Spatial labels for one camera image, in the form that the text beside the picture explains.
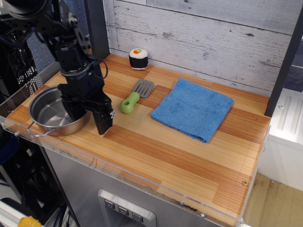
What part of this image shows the yellow black object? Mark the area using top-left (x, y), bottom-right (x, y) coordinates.
top-left (17, 216), bottom-right (42, 227)

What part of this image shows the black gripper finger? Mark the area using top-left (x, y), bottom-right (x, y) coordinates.
top-left (92, 111), bottom-right (113, 135)
top-left (62, 100), bottom-right (87, 121)

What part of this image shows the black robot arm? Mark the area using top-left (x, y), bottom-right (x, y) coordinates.
top-left (0, 0), bottom-right (115, 135)

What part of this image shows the dark grey left post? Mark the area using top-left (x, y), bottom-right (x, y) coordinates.
top-left (84, 0), bottom-right (110, 59)

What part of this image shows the white appliance on right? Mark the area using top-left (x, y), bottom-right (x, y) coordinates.
top-left (258, 88), bottom-right (303, 191)

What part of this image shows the grey dispenser button panel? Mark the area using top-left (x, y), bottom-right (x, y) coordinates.
top-left (98, 189), bottom-right (157, 227)

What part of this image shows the plush sushi roll toy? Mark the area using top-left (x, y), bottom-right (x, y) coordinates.
top-left (129, 48), bottom-right (148, 70)

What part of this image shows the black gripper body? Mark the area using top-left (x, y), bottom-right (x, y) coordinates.
top-left (58, 62), bottom-right (115, 117)

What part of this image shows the black crate with cables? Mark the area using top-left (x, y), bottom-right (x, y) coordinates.
top-left (0, 26), bottom-right (38, 97)

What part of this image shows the stainless steel pot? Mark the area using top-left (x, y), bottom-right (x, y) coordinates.
top-left (27, 86), bottom-right (91, 137)

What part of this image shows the dark grey right post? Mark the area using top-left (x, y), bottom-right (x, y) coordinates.
top-left (264, 7), bottom-right (303, 117)

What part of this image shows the silver toy fridge cabinet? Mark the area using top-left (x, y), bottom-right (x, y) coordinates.
top-left (44, 149), bottom-right (238, 227)

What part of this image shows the dark grey post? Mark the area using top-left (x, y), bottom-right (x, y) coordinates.
top-left (84, 0), bottom-right (110, 59)
top-left (264, 7), bottom-right (303, 117)

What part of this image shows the clear acrylic table guard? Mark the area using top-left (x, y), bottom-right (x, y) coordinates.
top-left (0, 55), bottom-right (270, 226)

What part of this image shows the green handled grey spatula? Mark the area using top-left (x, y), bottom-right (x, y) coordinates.
top-left (120, 79), bottom-right (154, 114)

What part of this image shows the blue folded towel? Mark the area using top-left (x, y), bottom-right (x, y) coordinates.
top-left (151, 78), bottom-right (233, 143)

